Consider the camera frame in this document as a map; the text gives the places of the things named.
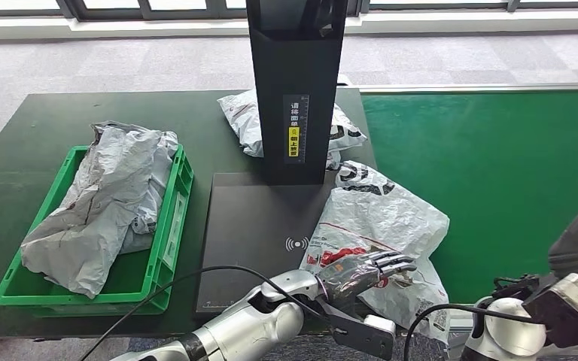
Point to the black inbound scanning machine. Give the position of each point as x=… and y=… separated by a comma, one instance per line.
x=269, y=209

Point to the green plastic crate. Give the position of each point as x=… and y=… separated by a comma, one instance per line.
x=139, y=279

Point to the plain grey parcel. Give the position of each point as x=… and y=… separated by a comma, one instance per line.
x=94, y=209

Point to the thin aluminium conveyor rail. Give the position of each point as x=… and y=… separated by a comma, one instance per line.
x=468, y=87

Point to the wide aluminium conveyor rail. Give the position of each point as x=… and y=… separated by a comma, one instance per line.
x=456, y=324

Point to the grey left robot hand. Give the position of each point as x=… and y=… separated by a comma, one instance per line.
x=354, y=274

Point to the green conveyor belt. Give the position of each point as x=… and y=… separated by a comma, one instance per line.
x=493, y=174

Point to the dark window frame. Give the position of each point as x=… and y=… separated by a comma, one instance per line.
x=109, y=14

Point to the white grey plastic parcel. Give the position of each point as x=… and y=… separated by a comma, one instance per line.
x=241, y=124

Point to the grey parcel with red cartoon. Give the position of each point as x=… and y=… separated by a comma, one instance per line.
x=157, y=214

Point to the white parcel with red lettering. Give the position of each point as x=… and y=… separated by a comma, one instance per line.
x=379, y=214

